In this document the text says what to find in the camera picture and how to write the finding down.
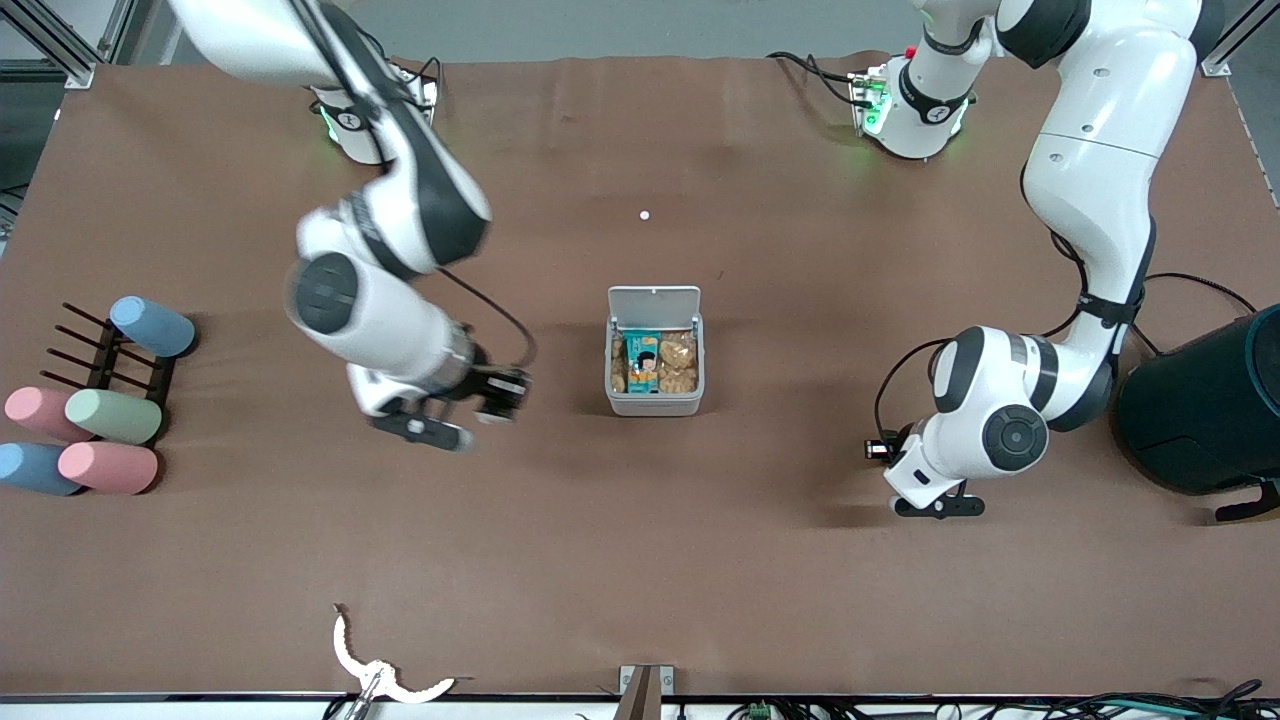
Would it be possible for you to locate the white square lidded bin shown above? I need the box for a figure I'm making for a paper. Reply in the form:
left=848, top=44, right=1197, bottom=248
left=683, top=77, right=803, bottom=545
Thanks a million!
left=605, top=286, right=706, bottom=418

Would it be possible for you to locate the teal snack packet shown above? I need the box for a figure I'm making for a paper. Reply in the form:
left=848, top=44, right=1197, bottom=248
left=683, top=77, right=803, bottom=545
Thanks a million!
left=623, top=332, right=663, bottom=394

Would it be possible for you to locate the white toothed curved tool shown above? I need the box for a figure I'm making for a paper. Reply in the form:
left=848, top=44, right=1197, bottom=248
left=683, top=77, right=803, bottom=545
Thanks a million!
left=332, top=604, right=457, bottom=707

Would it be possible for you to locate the brown table cover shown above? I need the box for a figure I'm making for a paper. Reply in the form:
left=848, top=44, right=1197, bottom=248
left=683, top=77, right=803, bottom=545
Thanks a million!
left=0, top=52, right=1280, bottom=698

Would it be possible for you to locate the blue cup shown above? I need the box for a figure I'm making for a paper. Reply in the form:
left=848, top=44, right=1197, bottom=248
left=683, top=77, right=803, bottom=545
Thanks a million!
left=0, top=442, right=87, bottom=497
left=109, top=296, right=198, bottom=358

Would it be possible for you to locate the dark teal cylindrical device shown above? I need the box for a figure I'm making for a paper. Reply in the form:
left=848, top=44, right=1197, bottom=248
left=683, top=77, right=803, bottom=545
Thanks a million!
left=1115, top=305, right=1280, bottom=496

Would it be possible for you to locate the green cup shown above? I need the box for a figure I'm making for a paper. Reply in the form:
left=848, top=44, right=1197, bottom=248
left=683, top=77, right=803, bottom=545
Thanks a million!
left=65, top=389, right=163, bottom=446

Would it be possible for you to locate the black device stand foot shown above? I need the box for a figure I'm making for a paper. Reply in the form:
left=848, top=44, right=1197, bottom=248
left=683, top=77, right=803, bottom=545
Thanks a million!
left=1215, top=480, right=1280, bottom=523

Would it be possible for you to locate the black cup rack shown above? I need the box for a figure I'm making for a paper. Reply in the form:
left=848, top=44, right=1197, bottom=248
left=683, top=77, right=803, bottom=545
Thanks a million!
left=45, top=300, right=177, bottom=447

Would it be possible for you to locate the pink cup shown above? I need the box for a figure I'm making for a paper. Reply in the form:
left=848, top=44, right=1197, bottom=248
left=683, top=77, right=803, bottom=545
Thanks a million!
left=5, top=387, right=96, bottom=443
left=58, top=441, right=159, bottom=495

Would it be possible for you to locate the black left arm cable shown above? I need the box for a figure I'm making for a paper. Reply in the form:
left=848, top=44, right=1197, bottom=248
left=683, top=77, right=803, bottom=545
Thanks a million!
left=873, top=160, right=1153, bottom=443

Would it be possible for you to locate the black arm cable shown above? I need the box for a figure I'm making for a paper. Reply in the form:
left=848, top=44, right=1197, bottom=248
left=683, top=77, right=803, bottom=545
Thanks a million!
left=438, top=266, right=539, bottom=373
left=873, top=160, right=1153, bottom=443

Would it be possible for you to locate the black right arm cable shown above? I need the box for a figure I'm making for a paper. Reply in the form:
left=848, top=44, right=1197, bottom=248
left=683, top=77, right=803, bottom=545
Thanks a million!
left=438, top=266, right=539, bottom=373

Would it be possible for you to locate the black cable bundle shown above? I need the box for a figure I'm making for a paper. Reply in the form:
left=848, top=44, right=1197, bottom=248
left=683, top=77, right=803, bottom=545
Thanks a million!
left=1000, top=680, right=1280, bottom=720

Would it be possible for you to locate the metal arm base bracket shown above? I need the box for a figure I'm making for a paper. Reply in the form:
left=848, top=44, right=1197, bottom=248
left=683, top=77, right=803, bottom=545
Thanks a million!
left=850, top=65, right=893, bottom=137
left=400, top=66, right=442, bottom=129

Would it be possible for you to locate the metal table edge bracket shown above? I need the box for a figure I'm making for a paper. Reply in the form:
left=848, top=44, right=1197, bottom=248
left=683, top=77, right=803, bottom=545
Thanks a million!
left=618, top=664, right=676, bottom=720

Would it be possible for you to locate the black base cable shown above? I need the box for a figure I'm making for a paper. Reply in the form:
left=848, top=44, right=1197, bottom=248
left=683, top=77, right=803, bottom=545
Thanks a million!
left=395, top=54, right=444, bottom=101
left=767, top=50, right=867, bottom=107

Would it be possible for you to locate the black device cable loop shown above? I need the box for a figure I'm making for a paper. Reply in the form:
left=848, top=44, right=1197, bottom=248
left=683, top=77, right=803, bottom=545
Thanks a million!
left=1135, top=272, right=1257, bottom=357

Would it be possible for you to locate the aluminium frame profile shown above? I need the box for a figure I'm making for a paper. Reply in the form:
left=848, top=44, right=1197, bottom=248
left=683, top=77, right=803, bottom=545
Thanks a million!
left=0, top=0, right=97, bottom=89
left=1200, top=0, right=1263, bottom=79

